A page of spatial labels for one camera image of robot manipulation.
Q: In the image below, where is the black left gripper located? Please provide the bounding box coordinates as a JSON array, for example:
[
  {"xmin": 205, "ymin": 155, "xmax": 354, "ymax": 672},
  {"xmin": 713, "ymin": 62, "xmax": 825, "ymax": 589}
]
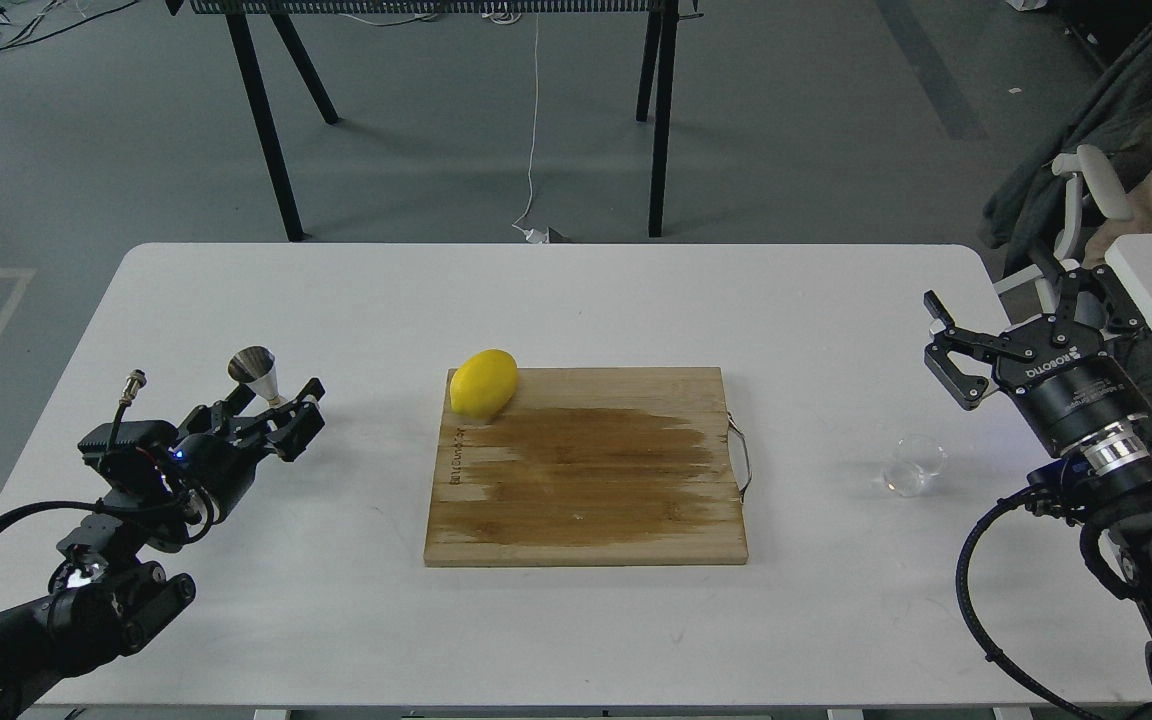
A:
[{"xmin": 78, "ymin": 377, "xmax": 325, "ymax": 530}]

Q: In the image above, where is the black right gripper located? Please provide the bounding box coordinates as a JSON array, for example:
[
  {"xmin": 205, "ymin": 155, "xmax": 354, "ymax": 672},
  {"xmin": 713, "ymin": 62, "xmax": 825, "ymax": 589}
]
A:
[{"xmin": 923, "ymin": 247, "xmax": 1151, "ymax": 457}]

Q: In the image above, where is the steel jigger measuring cup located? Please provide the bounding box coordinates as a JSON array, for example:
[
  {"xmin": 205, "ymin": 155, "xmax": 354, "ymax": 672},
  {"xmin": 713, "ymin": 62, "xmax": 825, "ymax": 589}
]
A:
[{"xmin": 227, "ymin": 344, "xmax": 287, "ymax": 407}]

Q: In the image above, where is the small clear glass cup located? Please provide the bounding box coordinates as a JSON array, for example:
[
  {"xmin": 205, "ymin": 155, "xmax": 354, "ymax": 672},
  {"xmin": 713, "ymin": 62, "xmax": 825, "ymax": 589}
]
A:
[{"xmin": 881, "ymin": 434, "xmax": 948, "ymax": 498}]

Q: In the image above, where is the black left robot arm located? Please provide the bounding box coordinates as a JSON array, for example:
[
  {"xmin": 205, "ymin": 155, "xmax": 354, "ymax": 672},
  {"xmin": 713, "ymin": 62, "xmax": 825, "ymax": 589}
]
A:
[{"xmin": 0, "ymin": 370, "xmax": 325, "ymax": 719}]

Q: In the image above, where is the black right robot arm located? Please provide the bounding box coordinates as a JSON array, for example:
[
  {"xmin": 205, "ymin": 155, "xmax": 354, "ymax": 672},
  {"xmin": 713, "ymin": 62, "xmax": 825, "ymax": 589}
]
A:
[{"xmin": 923, "ymin": 259, "xmax": 1152, "ymax": 719}]

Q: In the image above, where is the white office chair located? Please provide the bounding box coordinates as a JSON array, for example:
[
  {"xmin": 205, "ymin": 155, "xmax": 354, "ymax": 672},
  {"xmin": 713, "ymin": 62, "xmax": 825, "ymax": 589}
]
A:
[{"xmin": 993, "ymin": 143, "xmax": 1134, "ymax": 313}]

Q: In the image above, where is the yellow lemon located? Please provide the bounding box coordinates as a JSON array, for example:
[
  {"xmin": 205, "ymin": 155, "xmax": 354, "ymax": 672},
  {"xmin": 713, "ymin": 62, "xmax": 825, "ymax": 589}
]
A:
[{"xmin": 449, "ymin": 348, "xmax": 518, "ymax": 420}]

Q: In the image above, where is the dark grey jacket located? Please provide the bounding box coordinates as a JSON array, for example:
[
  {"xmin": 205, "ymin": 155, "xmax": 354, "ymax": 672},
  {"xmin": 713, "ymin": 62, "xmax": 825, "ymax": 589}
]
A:
[{"xmin": 980, "ymin": 20, "xmax": 1152, "ymax": 275}]

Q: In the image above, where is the wooden cutting board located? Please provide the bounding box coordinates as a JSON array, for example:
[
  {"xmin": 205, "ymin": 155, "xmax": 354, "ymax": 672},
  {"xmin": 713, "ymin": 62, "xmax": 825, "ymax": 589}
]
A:
[{"xmin": 422, "ymin": 366, "xmax": 749, "ymax": 568}]

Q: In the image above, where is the white hanging cable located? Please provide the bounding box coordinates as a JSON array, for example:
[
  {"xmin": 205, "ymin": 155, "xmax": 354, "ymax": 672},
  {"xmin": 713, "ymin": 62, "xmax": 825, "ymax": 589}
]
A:
[{"xmin": 511, "ymin": 12, "xmax": 569, "ymax": 244}]

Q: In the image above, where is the black metal table frame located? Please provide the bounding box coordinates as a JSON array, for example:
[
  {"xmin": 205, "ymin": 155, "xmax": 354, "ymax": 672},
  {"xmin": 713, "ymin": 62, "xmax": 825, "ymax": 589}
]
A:
[{"xmin": 165, "ymin": 1, "xmax": 702, "ymax": 243}]

